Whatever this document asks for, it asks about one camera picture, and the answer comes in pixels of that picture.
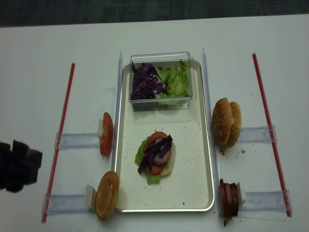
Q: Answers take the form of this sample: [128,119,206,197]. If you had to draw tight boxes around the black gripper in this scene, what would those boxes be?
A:
[0,140,42,193]

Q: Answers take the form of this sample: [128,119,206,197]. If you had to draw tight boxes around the purple cabbage strips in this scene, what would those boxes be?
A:
[137,134,174,174]

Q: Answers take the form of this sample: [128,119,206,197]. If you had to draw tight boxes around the white block behind tomato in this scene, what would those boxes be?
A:
[97,119,104,139]

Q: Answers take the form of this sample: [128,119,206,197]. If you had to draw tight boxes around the upright tomato slices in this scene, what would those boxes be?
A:
[100,112,114,157]

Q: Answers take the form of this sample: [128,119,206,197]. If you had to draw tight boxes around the lettuce leaf on stack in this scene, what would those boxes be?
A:
[134,136,168,185]

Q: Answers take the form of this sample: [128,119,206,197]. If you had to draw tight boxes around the tomato slice on stack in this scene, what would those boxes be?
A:
[142,131,171,175]

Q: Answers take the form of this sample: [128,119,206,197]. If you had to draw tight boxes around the white bread slice on tray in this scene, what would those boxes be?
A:
[160,142,176,177]

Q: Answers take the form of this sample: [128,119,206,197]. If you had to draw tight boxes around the green lettuce pile in box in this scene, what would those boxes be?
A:
[154,60,189,99]

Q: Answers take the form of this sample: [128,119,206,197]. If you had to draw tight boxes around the upright sausage slices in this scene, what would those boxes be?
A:
[219,178,241,226]

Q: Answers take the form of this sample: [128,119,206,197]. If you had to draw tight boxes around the white block behind bun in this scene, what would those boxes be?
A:
[84,185,97,212]

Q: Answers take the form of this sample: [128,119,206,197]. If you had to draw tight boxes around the upright toasted bun half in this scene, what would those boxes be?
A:
[95,171,120,219]

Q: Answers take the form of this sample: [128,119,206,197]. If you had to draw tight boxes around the left red strip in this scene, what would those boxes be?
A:
[41,63,75,224]

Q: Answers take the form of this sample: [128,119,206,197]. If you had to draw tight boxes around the red strip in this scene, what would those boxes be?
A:
[252,53,292,218]
[41,63,75,224]

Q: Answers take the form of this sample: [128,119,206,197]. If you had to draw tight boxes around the sausage slice on stack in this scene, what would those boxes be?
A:
[153,142,171,166]

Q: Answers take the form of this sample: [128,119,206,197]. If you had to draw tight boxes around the purple cabbage pile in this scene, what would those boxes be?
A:
[130,63,167,100]

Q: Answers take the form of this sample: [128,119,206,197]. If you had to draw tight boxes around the clear plastic salad box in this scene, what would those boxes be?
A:
[128,51,196,111]

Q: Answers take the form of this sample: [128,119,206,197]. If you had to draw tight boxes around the white metal tray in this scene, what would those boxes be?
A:
[112,60,215,213]

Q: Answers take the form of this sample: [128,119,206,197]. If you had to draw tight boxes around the sesame bun front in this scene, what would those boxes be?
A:
[211,98,234,145]

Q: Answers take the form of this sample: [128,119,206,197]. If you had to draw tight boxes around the sesame bun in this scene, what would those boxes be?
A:
[211,98,234,145]
[225,101,242,148]

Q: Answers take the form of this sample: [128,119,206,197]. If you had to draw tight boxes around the sesame bun rear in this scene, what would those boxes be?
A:
[225,101,242,148]

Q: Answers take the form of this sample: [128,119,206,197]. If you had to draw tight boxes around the white block behind sausage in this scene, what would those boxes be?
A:
[236,182,246,208]

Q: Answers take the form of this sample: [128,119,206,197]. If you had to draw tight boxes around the right red strip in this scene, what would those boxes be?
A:
[252,53,292,218]

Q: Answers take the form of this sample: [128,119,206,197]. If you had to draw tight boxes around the lower left clear rail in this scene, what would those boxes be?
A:
[42,194,93,214]

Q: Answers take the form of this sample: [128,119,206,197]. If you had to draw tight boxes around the clear rail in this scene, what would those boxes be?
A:
[54,133,100,150]
[239,190,293,212]
[42,194,93,214]
[238,126,277,143]

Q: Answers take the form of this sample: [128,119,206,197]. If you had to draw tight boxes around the upper left clear rail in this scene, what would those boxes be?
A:
[54,133,100,150]

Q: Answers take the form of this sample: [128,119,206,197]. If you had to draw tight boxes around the upper right clear rail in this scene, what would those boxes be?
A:
[238,126,277,143]

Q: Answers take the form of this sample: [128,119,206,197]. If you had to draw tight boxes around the lower right clear rail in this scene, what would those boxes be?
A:
[239,190,293,212]

